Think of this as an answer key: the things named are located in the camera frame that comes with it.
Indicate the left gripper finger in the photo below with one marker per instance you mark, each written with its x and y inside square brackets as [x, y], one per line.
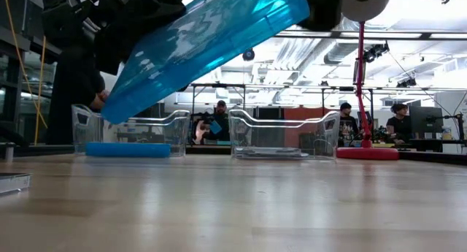
[127, 36]

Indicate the clear jewel case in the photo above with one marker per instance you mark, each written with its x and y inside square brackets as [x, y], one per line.
[270, 149]
[14, 182]

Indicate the black jewel case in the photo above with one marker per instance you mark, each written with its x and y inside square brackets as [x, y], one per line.
[270, 156]

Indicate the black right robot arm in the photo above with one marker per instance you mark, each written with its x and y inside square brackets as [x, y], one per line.
[321, 7]

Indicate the person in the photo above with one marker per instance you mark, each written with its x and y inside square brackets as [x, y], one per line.
[399, 126]
[220, 124]
[346, 128]
[73, 98]

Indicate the clear plastic bin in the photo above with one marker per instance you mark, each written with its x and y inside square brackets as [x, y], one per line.
[175, 135]
[255, 135]

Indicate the red desk lamp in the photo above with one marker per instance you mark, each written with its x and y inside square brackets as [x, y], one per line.
[366, 153]

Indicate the black computer monitor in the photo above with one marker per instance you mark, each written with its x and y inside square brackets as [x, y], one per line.
[425, 122]

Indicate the black ceiling dome camera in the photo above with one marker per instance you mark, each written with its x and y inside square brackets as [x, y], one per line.
[248, 55]

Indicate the black table frame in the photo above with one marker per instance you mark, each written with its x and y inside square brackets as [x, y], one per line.
[430, 157]

